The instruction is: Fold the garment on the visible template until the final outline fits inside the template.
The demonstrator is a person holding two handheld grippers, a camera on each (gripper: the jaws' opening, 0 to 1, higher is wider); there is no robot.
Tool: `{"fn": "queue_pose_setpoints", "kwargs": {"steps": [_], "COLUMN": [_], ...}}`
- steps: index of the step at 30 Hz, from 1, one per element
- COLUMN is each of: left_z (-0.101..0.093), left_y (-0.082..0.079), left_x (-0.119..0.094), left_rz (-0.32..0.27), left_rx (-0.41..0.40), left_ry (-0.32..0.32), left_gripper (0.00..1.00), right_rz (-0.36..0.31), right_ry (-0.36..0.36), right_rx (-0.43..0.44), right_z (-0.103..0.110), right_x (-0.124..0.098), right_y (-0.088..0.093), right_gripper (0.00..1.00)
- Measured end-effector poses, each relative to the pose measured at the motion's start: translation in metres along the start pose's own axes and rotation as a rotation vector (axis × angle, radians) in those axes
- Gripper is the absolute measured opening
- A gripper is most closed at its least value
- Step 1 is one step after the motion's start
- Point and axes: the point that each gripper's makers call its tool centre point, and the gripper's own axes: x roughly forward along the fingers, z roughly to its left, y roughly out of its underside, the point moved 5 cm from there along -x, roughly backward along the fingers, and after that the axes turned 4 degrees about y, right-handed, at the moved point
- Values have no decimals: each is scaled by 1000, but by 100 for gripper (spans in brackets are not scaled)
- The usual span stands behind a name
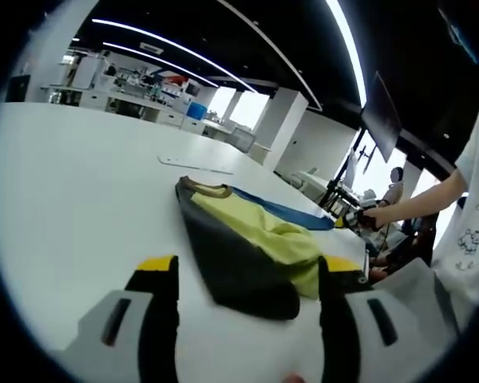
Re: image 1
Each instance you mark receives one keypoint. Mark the blue container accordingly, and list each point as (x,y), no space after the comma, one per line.
(196,111)

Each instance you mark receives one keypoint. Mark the black box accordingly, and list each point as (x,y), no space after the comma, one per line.
(18,88)

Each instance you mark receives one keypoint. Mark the black metal stand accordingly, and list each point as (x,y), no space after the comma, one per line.
(337,191)

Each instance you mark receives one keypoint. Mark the white square pillar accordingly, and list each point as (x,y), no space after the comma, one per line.
(287,127)

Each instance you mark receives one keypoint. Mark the person's right hand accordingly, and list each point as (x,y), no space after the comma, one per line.
(375,217)

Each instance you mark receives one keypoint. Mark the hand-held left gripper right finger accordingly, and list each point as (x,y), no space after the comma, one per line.
(339,331)

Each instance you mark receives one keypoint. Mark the black hanging monitor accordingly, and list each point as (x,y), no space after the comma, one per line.
(383,119)

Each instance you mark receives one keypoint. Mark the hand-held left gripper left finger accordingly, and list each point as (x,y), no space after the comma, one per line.
(159,327)

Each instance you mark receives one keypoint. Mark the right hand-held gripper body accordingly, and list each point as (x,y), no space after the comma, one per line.
(355,219)

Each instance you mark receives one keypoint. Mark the person's white printed shirt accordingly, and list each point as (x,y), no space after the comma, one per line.
(469,223)

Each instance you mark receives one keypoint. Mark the thin white template outline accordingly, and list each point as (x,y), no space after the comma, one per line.
(195,164)

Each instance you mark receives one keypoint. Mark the ceiling light strip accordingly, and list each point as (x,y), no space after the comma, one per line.
(163,61)
(351,52)
(175,46)

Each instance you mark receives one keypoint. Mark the white lab workbench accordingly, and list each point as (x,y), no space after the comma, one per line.
(135,103)

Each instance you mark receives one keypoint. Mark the yellow long-sleeved garment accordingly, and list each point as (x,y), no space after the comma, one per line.
(243,247)

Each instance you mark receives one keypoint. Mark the person's left hand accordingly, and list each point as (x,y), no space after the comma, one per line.
(294,378)

